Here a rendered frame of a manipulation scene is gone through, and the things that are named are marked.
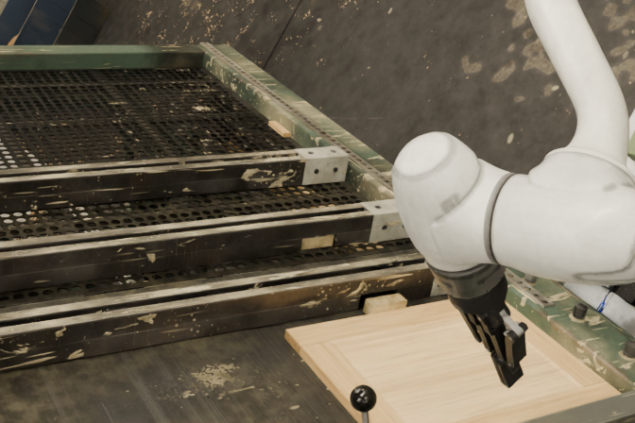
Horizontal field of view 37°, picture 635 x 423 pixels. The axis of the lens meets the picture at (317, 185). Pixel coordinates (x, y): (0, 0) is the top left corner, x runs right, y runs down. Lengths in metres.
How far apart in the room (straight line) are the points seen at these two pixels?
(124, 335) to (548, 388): 0.73
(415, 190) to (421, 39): 2.81
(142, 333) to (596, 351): 0.81
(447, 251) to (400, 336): 0.71
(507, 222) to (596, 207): 0.09
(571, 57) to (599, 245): 0.26
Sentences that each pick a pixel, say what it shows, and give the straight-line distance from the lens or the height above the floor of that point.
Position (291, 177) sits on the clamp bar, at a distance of 2.28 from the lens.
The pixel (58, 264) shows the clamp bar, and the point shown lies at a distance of 1.77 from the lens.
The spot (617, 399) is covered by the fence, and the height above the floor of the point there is 0.95.
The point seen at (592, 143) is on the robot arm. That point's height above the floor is 1.64.
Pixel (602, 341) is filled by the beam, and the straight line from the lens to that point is 1.86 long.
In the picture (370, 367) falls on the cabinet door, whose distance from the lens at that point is 1.65.
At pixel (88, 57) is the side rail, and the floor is 1.23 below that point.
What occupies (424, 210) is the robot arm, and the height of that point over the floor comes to 1.72.
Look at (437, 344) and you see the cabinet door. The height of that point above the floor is 1.09.
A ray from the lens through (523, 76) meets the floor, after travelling 3.40.
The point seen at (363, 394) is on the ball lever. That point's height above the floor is 1.46.
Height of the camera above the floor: 2.46
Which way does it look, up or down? 40 degrees down
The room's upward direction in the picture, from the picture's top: 59 degrees counter-clockwise
